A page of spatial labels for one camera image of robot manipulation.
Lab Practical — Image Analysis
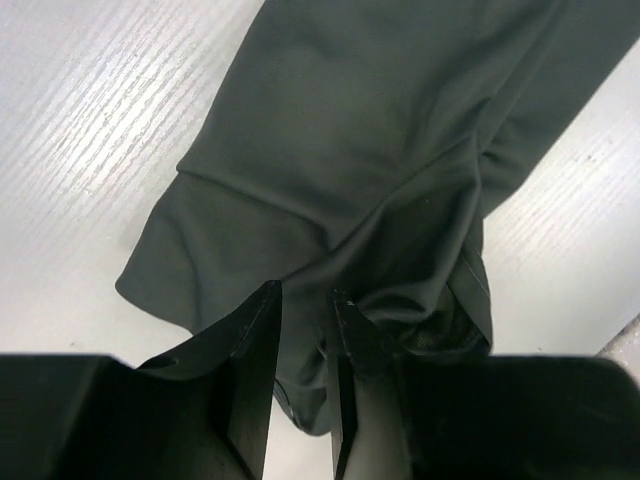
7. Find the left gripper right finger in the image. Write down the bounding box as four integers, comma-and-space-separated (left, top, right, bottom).
327, 291, 639, 479

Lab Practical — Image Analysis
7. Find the grey green t shirt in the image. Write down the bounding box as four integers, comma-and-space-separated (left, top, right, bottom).
116, 1, 639, 436

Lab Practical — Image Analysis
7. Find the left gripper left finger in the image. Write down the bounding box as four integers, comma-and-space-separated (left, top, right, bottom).
1, 281, 282, 479

